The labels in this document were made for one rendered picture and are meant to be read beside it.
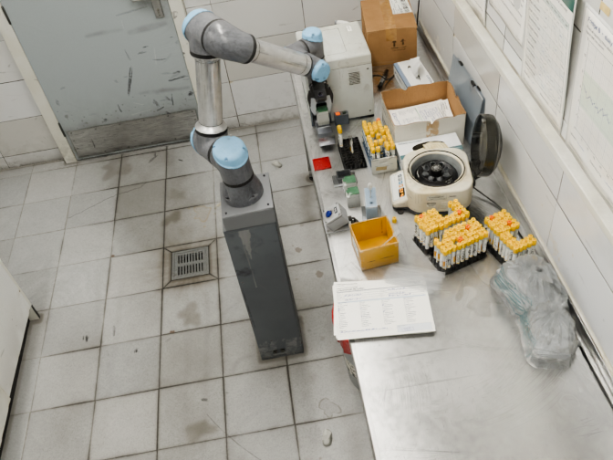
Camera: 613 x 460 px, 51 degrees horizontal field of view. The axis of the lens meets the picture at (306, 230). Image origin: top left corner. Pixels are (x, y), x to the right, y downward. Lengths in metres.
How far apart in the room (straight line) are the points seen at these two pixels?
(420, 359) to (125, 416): 1.57
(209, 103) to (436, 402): 1.22
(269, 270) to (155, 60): 1.86
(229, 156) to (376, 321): 0.75
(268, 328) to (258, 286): 0.29
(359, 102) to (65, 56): 1.97
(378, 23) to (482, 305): 1.52
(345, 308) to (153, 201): 2.15
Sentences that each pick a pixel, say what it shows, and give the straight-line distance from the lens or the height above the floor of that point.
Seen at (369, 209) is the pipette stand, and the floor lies 0.96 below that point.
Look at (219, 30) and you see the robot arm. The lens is 2.07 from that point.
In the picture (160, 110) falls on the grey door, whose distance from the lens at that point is 4.20.
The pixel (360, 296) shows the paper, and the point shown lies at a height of 0.89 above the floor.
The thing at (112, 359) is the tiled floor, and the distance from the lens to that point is 3.28.
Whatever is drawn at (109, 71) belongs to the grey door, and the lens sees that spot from 4.08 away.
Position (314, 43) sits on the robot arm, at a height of 1.32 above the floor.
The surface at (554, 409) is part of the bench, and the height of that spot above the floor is 0.87.
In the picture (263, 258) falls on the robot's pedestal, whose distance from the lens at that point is 2.49.
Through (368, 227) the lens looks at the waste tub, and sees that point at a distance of 2.20.
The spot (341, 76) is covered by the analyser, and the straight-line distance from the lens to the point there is 2.65.
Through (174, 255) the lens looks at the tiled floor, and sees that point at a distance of 3.59.
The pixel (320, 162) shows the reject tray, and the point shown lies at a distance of 2.57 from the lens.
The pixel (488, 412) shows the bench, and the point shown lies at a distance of 1.88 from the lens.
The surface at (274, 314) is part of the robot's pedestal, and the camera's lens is 2.77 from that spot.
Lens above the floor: 2.52
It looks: 45 degrees down
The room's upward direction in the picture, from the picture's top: 10 degrees counter-clockwise
